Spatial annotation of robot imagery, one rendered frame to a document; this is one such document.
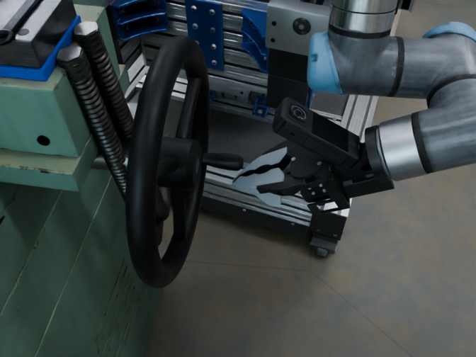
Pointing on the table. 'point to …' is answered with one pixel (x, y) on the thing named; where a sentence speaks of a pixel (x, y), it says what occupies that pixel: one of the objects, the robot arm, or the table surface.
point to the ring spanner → (15, 21)
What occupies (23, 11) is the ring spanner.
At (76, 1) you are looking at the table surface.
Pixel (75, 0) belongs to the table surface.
